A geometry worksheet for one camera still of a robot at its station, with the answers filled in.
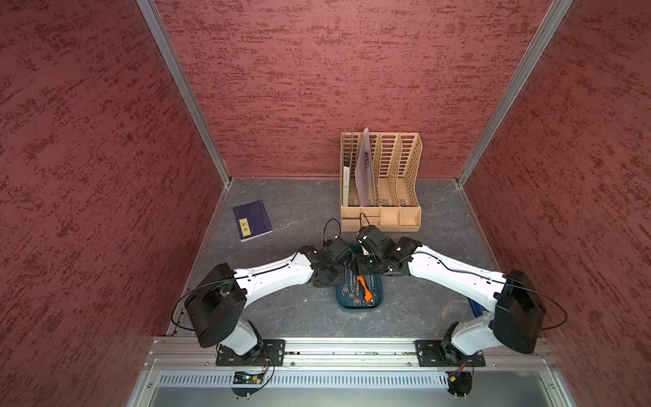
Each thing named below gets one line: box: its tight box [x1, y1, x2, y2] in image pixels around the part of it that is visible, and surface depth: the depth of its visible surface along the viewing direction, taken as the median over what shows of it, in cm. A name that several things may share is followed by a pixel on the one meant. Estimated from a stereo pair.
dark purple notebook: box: [233, 200, 274, 243], surface depth 106 cm
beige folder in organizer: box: [342, 165, 351, 207], surface depth 91 cm
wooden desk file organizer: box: [339, 132, 423, 233], surface depth 105 cm
